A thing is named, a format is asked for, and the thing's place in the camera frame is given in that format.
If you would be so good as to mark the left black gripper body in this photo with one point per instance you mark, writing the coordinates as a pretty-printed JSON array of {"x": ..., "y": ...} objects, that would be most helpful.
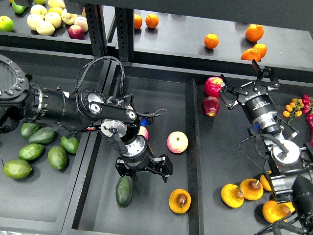
[{"x": 138, "y": 158}]

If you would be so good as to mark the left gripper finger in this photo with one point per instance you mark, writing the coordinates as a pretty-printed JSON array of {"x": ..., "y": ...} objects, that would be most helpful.
[
  {"x": 163, "y": 167},
  {"x": 124, "y": 170}
]

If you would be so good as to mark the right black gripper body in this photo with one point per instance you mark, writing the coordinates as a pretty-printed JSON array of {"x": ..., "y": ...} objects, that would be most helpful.
[{"x": 257, "y": 105}]

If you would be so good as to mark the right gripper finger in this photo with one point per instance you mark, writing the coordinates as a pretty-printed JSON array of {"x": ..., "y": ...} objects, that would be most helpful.
[
  {"x": 230, "y": 95},
  {"x": 265, "y": 72}
]

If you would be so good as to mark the dark green avocado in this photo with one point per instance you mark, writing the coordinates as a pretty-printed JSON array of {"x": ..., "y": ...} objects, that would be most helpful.
[{"x": 123, "y": 192}]

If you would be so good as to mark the yellow pear with brown stem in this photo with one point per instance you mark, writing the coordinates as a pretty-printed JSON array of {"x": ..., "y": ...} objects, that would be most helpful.
[{"x": 179, "y": 201}]

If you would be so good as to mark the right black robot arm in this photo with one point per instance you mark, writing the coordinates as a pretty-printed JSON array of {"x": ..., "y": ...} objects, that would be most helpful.
[{"x": 291, "y": 177}]

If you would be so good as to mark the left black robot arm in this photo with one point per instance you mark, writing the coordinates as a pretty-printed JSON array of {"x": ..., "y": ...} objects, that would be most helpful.
[{"x": 86, "y": 110}]

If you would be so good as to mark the green avocado right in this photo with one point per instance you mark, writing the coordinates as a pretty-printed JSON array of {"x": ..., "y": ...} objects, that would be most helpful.
[{"x": 70, "y": 145}]

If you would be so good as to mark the green avocado centre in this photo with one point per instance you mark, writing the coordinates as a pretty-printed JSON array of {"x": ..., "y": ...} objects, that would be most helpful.
[{"x": 57, "y": 157}]

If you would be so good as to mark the yellow pear left of group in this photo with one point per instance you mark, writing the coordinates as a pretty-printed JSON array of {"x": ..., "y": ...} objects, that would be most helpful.
[{"x": 232, "y": 195}]

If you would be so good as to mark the yellow pear of group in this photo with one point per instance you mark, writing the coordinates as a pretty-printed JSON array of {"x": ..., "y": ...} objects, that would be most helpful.
[
  {"x": 232, "y": 195},
  {"x": 252, "y": 188}
]

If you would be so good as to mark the yellow pear middle of group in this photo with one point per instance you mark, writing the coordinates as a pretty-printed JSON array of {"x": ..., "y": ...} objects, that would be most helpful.
[{"x": 252, "y": 188}]

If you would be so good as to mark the green avocado middle left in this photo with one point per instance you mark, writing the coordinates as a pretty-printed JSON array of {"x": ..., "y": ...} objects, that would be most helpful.
[{"x": 31, "y": 151}]

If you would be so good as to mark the dark avocado upper left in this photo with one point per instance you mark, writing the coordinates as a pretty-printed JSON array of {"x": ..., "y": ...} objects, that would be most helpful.
[{"x": 28, "y": 129}]

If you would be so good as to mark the light green avocado bottom left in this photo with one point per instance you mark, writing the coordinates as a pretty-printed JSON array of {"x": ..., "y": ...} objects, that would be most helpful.
[{"x": 17, "y": 168}]

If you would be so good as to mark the pale yellow pear right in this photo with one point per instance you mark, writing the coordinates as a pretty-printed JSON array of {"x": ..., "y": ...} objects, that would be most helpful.
[{"x": 68, "y": 18}]

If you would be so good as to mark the pale yellow pear front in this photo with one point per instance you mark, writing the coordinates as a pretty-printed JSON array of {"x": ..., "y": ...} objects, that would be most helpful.
[{"x": 45, "y": 28}]

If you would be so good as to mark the pale yellow pear centre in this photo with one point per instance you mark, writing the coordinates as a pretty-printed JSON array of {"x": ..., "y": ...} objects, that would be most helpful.
[{"x": 54, "y": 18}]

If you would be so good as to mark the pale yellow pear left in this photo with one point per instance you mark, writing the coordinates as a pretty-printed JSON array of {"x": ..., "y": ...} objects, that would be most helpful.
[{"x": 33, "y": 20}]

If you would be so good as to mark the bright red apple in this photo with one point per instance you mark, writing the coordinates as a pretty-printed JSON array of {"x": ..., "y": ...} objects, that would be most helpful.
[{"x": 212, "y": 86}]

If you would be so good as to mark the dark red apple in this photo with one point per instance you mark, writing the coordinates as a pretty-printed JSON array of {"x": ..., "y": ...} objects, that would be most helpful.
[{"x": 210, "y": 106}]

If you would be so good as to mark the orange front right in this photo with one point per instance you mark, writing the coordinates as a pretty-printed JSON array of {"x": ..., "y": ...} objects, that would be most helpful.
[{"x": 251, "y": 54}]

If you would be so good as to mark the pink apple right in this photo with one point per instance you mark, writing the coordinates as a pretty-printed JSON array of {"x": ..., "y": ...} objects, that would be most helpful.
[{"x": 177, "y": 142}]

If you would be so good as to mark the pink apple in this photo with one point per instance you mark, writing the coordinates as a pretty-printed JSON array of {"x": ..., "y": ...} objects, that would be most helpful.
[
  {"x": 144, "y": 132},
  {"x": 177, "y": 142}
]

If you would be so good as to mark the small orange right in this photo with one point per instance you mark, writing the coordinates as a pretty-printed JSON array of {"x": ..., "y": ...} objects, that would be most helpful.
[{"x": 262, "y": 48}]

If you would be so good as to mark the orange cherry tomato bunch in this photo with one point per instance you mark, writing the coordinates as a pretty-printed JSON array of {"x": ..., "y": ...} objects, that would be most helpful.
[{"x": 293, "y": 109}]

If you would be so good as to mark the pink apple left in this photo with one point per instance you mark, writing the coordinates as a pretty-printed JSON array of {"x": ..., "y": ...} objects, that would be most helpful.
[{"x": 144, "y": 132}]

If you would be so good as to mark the large orange top right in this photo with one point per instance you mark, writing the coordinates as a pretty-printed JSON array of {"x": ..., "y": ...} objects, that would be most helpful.
[{"x": 254, "y": 32}]

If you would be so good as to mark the red chili peppers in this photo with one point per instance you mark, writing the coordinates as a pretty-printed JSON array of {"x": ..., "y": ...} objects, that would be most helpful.
[{"x": 308, "y": 109}]

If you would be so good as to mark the orange centre of shelf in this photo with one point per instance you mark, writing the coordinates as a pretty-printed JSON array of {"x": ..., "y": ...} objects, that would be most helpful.
[{"x": 211, "y": 41}]

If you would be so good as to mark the black tray divider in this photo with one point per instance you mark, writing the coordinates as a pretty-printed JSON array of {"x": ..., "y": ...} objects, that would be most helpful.
[{"x": 195, "y": 213}]

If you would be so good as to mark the red apple on shelf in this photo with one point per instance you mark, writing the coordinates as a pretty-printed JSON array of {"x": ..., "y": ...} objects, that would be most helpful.
[{"x": 76, "y": 32}]

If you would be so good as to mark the pink peach on shelf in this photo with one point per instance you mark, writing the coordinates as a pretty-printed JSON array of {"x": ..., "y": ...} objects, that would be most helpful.
[{"x": 82, "y": 22}]

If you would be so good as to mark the yellow lemon on shelf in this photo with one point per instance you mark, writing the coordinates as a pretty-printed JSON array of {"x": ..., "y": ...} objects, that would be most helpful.
[{"x": 55, "y": 10}]

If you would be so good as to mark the orange half hidden by post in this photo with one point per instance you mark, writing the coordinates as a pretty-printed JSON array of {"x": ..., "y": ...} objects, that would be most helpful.
[{"x": 137, "y": 21}]

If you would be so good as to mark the black perforated shelf post right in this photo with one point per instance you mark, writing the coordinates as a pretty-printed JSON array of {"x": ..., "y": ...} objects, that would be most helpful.
[{"x": 124, "y": 19}]

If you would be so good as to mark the black perforated shelf post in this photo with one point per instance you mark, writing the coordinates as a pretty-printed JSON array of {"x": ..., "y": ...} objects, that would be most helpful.
[
  {"x": 97, "y": 34},
  {"x": 124, "y": 19}
]

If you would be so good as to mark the black perforated shelf post left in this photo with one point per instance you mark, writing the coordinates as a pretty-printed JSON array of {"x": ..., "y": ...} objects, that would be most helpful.
[{"x": 97, "y": 34}]

